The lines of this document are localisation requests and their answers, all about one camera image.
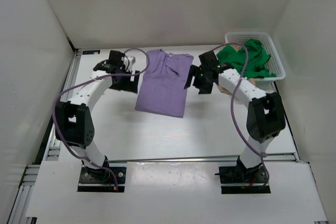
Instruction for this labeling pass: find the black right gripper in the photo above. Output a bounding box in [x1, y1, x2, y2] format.
[183, 65, 213, 95]

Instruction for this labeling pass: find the purple t shirt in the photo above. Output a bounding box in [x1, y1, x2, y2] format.
[135, 49, 194, 118]

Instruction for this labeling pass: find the green t shirt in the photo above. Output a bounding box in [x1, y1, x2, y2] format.
[217, 39, 276, 79]

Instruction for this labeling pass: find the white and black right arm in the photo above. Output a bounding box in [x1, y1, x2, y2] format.
[185, 51, 286, 183]

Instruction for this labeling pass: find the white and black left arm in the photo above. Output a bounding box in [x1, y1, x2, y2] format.
[52, 50, 141, 183]

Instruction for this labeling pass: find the blue label sticker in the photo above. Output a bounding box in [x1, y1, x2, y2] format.
[82, 50, 100, 55]

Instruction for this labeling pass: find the beige t shirt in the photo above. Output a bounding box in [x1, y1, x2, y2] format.
[216, 45, 256, 95]

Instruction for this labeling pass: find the white plastic basket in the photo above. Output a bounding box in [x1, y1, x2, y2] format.
[225, 31, 286, 83]

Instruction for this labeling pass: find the aluminium table edge rail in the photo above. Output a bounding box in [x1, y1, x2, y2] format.
[41, 154, 299, 164]

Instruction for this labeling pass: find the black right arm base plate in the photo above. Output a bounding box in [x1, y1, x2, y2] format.
[215, 165, 271, 195]

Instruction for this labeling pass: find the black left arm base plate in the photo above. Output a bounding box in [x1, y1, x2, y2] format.
[77, 166, 127, 193]

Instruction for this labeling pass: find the aluminium left frame rail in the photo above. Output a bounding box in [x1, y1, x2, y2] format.
[1, 53, 74, 223]

